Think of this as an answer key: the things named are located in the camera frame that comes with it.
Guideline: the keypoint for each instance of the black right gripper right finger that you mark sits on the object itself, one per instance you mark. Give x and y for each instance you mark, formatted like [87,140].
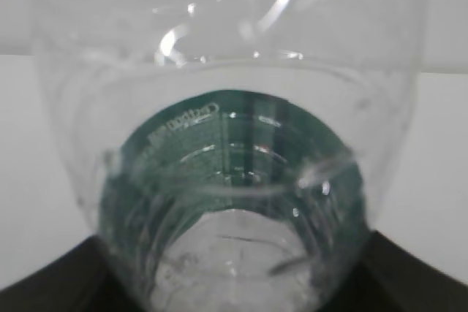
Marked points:
[389,279]

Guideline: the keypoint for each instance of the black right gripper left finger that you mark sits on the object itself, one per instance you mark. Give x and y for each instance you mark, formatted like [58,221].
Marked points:
[80,280]

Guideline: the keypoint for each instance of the clear plastic water bottle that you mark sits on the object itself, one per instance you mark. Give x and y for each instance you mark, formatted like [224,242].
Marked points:
[229,155]

